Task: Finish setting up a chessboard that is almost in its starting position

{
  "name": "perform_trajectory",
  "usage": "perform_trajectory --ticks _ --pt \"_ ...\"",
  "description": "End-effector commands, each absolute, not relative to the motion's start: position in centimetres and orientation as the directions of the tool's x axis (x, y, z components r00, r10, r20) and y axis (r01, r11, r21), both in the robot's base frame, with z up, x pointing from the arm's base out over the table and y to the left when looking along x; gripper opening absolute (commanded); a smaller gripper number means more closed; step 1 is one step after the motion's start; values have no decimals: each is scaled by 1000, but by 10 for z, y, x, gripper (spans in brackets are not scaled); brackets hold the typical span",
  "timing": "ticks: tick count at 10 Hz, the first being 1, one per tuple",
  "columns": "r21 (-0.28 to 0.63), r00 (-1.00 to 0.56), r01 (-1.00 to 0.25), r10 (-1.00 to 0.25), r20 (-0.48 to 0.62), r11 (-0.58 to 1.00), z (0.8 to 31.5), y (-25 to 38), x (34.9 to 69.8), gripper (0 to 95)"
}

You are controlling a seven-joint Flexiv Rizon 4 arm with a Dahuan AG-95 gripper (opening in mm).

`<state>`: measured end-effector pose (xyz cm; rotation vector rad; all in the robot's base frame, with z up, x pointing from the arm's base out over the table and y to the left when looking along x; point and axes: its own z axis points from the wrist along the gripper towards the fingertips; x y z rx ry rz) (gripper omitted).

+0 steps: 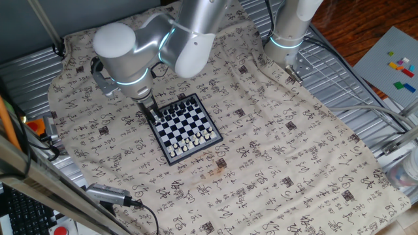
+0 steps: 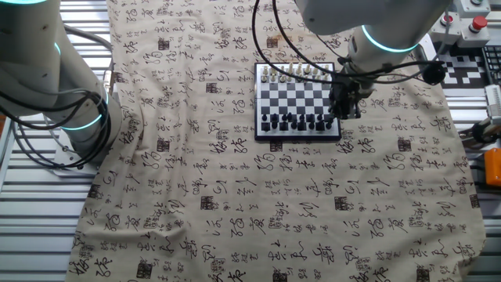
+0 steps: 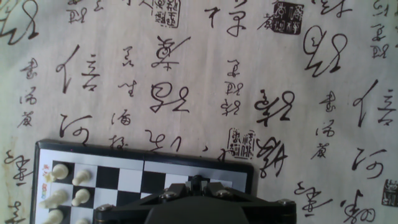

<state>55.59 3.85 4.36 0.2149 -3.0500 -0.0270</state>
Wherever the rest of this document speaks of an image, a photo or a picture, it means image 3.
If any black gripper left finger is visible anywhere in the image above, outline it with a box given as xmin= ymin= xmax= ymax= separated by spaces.
xmin=94 ymin=182 xmax=195 ymax=224

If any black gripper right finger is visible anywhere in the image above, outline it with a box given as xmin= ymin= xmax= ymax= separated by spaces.
xmin=198 ymin=182 xmax=296 ymax=224

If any black framed magnetic chessboard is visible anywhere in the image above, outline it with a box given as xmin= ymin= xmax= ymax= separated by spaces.
xmin=30 ymin=139 xmax=254 ymax=224

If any white chess pawn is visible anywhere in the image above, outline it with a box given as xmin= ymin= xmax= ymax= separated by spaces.
xmin=72 ymin=169 xmax=93 ymax=187
xmin=71 ymin=188 xmax=91 ymax=207

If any white chess rook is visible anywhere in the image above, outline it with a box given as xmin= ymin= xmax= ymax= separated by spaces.
xmin=45 ymin=163 xmax=70 ymax=184

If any white chess knight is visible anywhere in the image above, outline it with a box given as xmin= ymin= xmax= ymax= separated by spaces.
xmin=39 ymin=189 xmax=69 ymax=210

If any white chess bishop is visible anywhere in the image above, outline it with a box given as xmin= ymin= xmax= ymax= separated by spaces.
xmin=42 ymin=208 xmax=65 ymax=224

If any beige calligraphy print cloth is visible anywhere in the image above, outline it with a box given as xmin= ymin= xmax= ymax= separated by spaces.
xmin=0 ymin=0 xmax=398 ymax=224

